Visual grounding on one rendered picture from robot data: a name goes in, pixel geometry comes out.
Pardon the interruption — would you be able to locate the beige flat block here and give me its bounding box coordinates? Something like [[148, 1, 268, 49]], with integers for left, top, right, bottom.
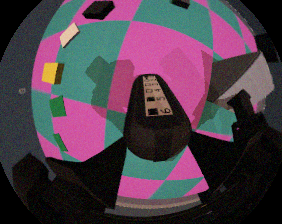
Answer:
[[60, 23, 80, 48]]

